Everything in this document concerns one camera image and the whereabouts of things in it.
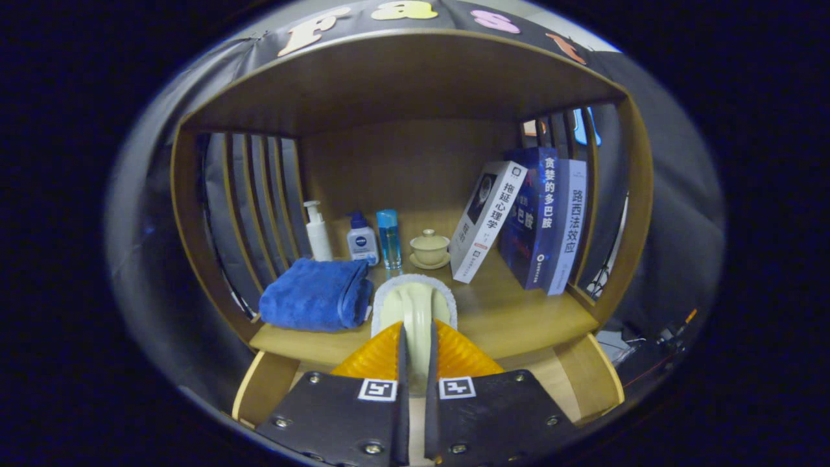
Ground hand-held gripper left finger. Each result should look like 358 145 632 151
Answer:
255 321 410 467

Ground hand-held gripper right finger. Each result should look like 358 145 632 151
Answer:
425 318 578 464

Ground cream brush with white pad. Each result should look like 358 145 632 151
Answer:
371 274 458 396

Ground wooden countertop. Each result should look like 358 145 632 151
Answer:
250 246 600 367

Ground wooden cabinet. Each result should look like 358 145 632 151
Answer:
170 28 654 344

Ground folded blue towel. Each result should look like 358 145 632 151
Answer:
259 257 375 333

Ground black tripod stand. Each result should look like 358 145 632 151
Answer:
589 263 613 299

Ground white bottle with blue cap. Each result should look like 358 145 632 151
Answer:
346 211 380 267

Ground white pump bottle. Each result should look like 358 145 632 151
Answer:
303 200 334 262

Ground cream lidded teacup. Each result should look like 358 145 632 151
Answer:
409 228 451 270

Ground black equipment with orange part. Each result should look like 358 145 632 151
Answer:
622 308 700 383

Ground clear blue bottle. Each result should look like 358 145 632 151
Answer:
377 209 403 270

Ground dark blue book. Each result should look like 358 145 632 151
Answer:
498 147 560 290

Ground white book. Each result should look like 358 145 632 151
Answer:
449 161 529 284

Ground pale grey book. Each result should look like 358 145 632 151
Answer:
545 159 588 296

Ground black backdrop cloth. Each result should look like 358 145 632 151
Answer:
104 0 726 416

